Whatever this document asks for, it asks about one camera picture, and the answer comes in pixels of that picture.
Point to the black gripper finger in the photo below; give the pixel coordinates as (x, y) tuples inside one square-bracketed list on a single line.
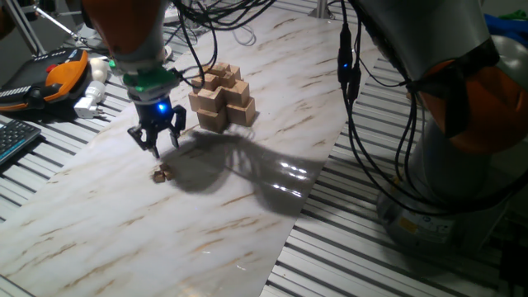
[(144, 142), (178, 121)]

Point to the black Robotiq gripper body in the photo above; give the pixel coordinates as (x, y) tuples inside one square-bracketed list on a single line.
[(156, 115)]

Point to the small wooden cube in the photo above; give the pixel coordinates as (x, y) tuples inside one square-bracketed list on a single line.
[(169, 174), (159, 176), (164, 167)]

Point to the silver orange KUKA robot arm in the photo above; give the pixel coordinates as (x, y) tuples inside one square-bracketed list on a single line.
[(445, 33)]

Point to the large wooden cross block structure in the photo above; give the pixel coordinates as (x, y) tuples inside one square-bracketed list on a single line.
[(212, 99)]

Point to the white power adapter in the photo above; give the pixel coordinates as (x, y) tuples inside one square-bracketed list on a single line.
[(86, 108)]

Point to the white egg shaped object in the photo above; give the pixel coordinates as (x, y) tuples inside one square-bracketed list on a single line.
[(99, 70)]

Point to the orange black teach pendant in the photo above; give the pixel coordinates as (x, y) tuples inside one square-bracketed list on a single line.
[(62, 78)]

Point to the white marble pattern board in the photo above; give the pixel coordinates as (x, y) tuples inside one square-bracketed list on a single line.
[(123, 247)]

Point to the black computer keyboard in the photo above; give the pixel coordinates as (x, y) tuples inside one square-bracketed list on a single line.
[(16, 138)]

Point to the blue fabric bag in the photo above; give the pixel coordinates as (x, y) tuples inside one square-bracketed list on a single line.
[(505, 25)]

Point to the green cloth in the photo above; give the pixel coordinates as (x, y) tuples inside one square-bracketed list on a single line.
[(515, 15)]

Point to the green gripper mount plate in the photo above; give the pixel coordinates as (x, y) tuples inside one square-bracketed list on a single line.
[(150, 79)]

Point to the aluminium frame strut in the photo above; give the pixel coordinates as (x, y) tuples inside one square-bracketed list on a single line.
[(24, 26), (321, 10)]

